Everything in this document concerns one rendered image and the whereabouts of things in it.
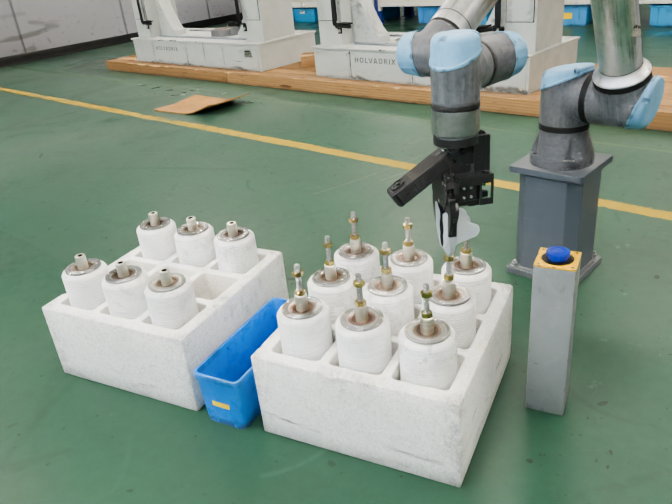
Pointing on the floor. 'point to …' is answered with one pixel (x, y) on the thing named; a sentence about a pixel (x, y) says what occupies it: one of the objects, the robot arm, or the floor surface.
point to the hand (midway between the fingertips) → (444, 248)
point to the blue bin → (237, 370)
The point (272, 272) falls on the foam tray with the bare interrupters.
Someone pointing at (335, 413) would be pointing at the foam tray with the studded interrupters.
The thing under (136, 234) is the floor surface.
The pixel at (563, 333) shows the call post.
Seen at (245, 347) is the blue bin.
